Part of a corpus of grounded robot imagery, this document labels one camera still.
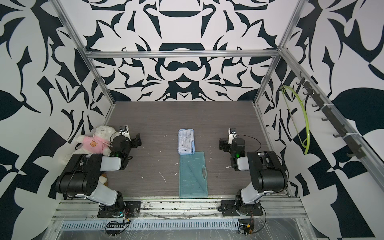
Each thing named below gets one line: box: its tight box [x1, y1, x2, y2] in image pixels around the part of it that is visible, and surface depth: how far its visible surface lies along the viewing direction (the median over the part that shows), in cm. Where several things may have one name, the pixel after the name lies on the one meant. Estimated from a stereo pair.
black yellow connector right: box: [238, 220, 255, 235], surface depth 72 cm
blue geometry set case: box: [177, 128, 195, 155], surface depth 98 cm
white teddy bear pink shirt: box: [61, 125, 117, 166], surface depth 91 cm
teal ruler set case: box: [179, 151, 209, 198], surface depth 86 cm
